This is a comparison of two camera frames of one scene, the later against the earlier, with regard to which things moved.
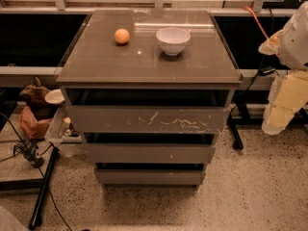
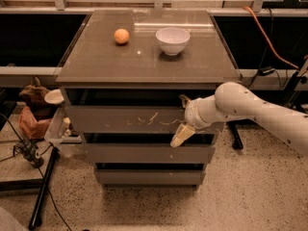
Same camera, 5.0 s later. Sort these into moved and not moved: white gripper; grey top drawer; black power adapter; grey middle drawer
Moved: white gripper
Not moved: black power adapter; grey middle drawer; grey top drawer
